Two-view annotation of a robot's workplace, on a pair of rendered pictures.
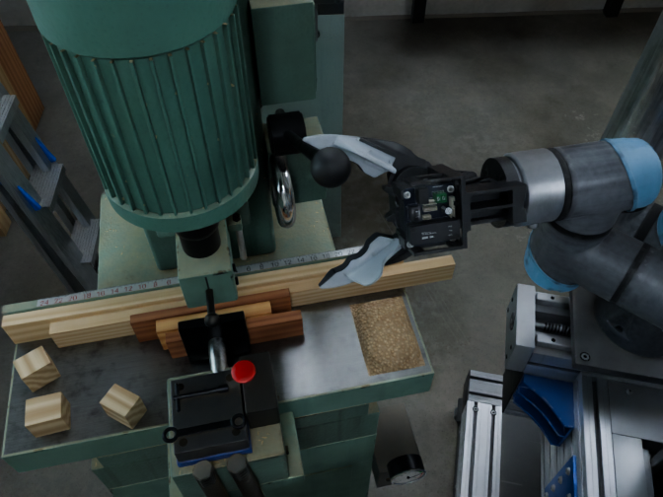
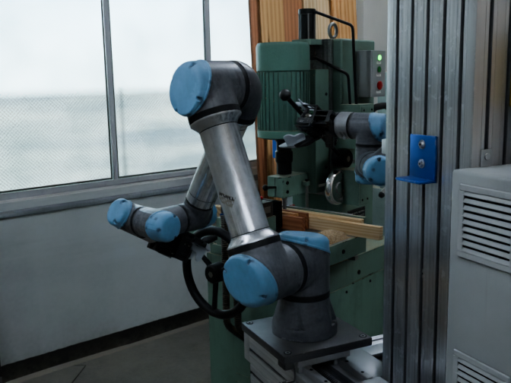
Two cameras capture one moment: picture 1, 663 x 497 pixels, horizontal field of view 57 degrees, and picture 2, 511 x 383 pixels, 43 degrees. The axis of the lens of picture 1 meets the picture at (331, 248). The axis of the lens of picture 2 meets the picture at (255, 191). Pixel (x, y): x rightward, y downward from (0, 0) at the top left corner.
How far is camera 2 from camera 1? 174 cm
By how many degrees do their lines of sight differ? 60
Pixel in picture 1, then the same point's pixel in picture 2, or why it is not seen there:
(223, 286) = (279, 186)
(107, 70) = (261, 75)
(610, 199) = (361, 125)
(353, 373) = not seen: hidden behind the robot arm
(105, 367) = not seen: hidden behind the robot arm
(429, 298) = not seen: outside the picture
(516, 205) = (327, 115)
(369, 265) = (291, 138)
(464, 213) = (312, 115)
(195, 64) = (279, 77)
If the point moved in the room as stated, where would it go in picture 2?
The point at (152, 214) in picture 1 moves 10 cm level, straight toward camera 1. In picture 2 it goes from (261, 130) to (245, 132)
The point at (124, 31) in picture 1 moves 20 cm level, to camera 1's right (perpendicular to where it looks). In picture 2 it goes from (264, 63) to (306, 61)
